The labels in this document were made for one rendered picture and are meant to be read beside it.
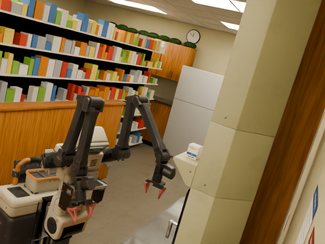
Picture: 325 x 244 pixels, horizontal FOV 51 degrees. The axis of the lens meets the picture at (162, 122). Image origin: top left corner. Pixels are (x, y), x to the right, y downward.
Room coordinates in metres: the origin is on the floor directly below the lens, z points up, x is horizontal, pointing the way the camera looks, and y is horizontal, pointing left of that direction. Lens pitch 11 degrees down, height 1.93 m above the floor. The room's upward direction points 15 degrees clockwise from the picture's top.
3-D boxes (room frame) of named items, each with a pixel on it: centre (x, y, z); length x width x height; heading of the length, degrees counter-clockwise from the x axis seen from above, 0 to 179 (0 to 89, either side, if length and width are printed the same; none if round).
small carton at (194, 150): (1.52, -0.17, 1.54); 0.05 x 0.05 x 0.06; 64
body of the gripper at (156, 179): (1.95, -0.06, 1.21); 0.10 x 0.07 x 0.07; 68
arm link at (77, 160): (1.73, 0.36, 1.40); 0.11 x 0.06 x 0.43; 143
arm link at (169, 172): (1.93, -0.09, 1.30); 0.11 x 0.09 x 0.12; 54
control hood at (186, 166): (1.57, -0.20, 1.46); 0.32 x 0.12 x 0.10; 158
